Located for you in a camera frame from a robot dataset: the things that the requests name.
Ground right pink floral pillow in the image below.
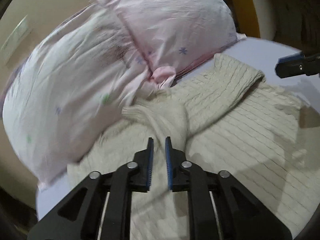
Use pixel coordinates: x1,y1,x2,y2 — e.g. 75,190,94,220
92,0,245,89

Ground pink floral pillow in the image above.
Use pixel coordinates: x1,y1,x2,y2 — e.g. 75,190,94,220
92,0,245,89
2,4,150,187

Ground left pink floral pillow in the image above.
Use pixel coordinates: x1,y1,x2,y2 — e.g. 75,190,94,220
2,4,150,187

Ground beige cable-knit sweater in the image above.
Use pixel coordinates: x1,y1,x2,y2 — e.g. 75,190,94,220
67,54,319,239

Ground wooden headboard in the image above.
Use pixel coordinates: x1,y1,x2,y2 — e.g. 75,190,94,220
223,0,260,38

